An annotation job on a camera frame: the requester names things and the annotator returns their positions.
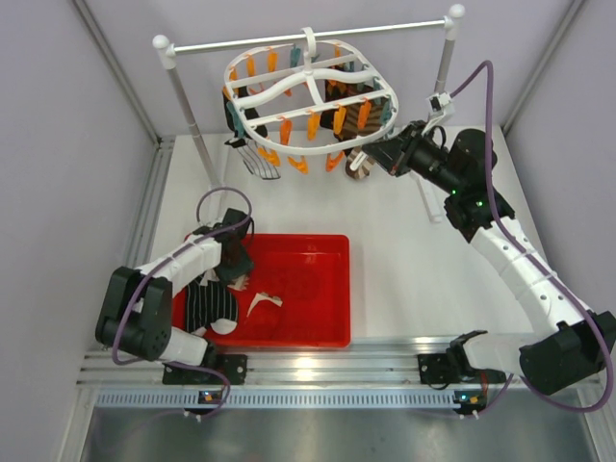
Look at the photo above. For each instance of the hanging black striped sock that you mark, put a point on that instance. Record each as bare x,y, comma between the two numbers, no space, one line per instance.
242,144

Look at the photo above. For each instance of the red plastic tray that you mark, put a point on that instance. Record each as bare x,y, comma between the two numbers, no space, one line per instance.
310,273

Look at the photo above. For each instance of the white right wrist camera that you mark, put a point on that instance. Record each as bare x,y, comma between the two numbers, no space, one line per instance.
441,108

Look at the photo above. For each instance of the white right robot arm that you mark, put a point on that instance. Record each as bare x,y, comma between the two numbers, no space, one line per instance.
568,341

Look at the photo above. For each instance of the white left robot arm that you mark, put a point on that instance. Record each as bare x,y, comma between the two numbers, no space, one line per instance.
161,311

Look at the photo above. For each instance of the hanging brown striped sock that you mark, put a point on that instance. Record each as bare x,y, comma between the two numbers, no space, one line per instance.
362,120

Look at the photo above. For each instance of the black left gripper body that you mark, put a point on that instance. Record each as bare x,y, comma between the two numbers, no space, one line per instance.
233,268

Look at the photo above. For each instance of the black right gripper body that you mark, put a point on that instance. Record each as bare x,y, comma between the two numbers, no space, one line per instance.
421,155

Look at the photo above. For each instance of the black white striped sock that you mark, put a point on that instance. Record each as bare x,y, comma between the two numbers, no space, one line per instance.
210,306

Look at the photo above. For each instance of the white clip sock hanger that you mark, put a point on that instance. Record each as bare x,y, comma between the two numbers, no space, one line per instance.
278,94

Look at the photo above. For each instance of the white drying rack stand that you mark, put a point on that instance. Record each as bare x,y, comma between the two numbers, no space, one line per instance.
168,54

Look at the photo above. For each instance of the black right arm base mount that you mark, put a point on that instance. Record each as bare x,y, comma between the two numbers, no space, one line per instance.
437,371

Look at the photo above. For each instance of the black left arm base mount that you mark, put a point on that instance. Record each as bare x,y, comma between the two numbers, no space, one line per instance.
232,366

